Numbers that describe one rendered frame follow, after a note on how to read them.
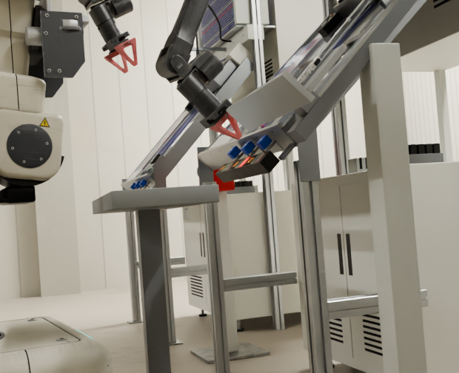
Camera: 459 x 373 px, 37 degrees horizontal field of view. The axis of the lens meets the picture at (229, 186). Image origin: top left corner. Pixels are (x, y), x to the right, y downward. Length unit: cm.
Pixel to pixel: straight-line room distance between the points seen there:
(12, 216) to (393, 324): 457
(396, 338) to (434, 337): 45
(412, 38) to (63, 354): 144
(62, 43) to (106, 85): 406
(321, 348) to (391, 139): 51
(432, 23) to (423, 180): 63
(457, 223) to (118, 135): 422
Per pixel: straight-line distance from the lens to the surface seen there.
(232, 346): 263
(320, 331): 155
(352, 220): 195
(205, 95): 170
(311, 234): 153
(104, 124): 570
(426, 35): 222
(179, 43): 170
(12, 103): 167
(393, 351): 133
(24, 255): 562
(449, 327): 178
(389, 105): 131
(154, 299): 178
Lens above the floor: 53
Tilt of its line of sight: 2 degrees up
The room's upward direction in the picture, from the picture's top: 4 degrees counter-clockwise
